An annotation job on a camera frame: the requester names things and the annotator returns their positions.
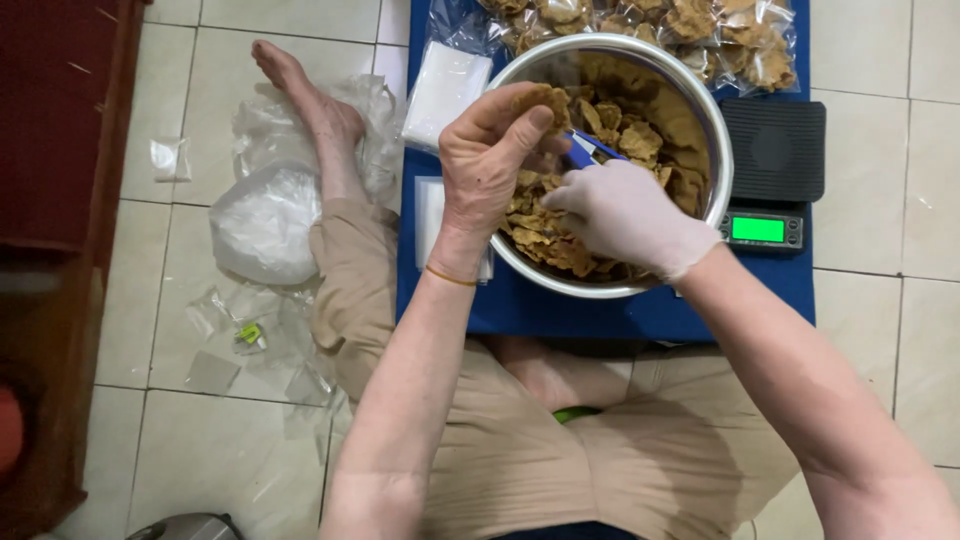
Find person's left hand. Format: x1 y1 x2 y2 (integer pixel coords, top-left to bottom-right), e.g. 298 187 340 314
431 81 573 265

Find person's right hand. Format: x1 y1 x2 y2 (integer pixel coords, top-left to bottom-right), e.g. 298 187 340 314
540 159 723 284

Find blue handled tool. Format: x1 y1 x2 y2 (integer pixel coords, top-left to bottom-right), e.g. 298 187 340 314
562 128 631 171

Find brown fried cracker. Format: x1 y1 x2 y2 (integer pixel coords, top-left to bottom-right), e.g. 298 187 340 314
514 83 573 135

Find heap of fried crackers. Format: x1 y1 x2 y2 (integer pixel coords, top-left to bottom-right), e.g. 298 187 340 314
498 51 712 280

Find blue cloth mat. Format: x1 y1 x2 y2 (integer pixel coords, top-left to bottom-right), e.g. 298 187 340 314
395 0 817 344

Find large steel bowl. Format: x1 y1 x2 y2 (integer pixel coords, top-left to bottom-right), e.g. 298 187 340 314
483 33 735 300

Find yellow rubber wrist band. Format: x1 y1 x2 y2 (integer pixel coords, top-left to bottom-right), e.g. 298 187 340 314
424 263 480 289

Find stack of clear plastic bags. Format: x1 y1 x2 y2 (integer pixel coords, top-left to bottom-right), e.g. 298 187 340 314
413 175 496 285

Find stack of white plastic bags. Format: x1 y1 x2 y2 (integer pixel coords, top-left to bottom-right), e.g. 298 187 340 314
400 40 495 153

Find person's right foot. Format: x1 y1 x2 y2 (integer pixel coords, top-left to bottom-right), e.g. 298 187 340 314
483 335 637 415

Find person's foot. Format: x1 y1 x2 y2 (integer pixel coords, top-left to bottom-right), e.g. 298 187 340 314
483 335 637 415
250 39 370 205

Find pile of bagged crackers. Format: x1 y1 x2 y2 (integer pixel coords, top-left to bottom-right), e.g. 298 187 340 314
427 0 801 96

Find black digital scale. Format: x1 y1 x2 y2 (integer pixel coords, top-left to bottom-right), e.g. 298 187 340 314
716 98 828 257

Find crumpled clear plastic sheet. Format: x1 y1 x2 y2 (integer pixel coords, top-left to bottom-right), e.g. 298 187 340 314
231 73 408 215

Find green object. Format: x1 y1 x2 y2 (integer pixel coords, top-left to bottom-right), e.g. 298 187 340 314
552 405 603 426

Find person's left foot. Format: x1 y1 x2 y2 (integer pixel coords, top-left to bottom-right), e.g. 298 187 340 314
250 39 370 205

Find white filled plastic bag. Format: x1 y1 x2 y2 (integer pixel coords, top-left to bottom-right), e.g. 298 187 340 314
207 160 324 288

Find scattered clear plastic wrappers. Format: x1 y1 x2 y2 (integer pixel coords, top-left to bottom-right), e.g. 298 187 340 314
183 283 340 410

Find small clear plastic packet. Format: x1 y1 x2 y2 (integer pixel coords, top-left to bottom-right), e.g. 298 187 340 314
149 136 193 184

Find grey rounded appliance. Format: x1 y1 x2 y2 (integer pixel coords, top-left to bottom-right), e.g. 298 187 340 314
123 512 246 540

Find dark wooden cabinet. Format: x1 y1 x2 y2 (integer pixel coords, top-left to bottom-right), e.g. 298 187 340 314
0 0 149 540

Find red object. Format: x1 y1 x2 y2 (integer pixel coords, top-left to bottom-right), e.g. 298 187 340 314
0 385 25 475

